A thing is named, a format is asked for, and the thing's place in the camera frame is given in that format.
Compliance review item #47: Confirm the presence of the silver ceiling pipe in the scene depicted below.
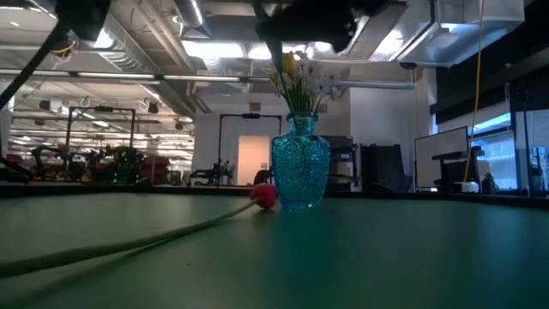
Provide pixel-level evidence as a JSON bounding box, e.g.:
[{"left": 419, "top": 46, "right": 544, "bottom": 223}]
[{"left": 0, "top": 70, "right": 417, "bottom": 91}]

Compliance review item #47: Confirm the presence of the yellow hanging cable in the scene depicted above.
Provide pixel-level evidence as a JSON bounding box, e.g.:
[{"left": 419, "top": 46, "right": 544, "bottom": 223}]
[{"left": 462, "top": 0, "right": 486, "bottom": 183}]

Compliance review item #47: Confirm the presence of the silver ventilation duct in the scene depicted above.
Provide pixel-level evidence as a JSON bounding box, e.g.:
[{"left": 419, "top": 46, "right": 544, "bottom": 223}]
[{"left": 367, "top": 0, "right": 527, "bottom": 69}]

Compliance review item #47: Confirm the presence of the black equipment cabinet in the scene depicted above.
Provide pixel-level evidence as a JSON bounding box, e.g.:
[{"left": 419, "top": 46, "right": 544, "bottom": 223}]
[{"left": 321, "top": 134, "right": 359, "bottom": 192}]

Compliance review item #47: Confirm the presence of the black gantry frame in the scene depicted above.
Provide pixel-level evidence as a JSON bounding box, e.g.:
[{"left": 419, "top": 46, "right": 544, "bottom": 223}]
[
  {"left": 218, "top": 112, "right": 283, "bottom": 173},
  {"left": 63, "top": 106, "right": 136, "bottom": 149}
]

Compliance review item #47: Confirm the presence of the teal textured glass vase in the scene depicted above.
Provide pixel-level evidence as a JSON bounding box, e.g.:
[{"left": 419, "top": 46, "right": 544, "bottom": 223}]
[{"left": 270, "top": 112, "right": 331, "bottom": 211}]

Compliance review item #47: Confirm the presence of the red artificial tulip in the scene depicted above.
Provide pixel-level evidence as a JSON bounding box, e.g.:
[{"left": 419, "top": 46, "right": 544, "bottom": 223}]
[{"left": 0, "top": 183, "right": 278, "bottom": 280}]

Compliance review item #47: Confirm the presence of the yellow artificial tulip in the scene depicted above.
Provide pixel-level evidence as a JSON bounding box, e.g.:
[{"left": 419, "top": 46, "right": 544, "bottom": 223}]
[{"left": 280, "top": 51, "right": 300, "bottom": 113}]

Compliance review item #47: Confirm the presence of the background robot workstation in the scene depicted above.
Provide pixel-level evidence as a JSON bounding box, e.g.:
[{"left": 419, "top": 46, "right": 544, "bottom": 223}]
[{"left": 28, "top": 144, "right": 173, "bottom": 187}]

